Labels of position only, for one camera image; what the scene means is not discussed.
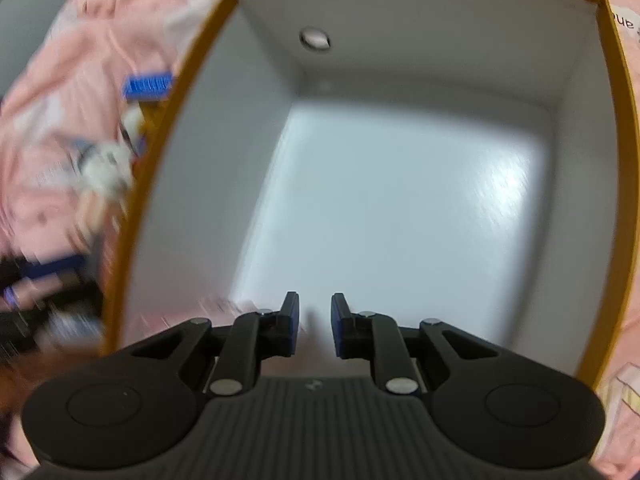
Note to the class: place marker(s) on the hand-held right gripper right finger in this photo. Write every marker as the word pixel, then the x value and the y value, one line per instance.
pixel 339 327

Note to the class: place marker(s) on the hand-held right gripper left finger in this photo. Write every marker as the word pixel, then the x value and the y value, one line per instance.
pixel 291 327

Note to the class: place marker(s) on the pink printed blanket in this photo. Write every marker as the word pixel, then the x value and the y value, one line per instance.
pixel 60 85

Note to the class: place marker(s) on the white cardboard box brown rim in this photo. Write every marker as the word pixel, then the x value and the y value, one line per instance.
pixel 400 185

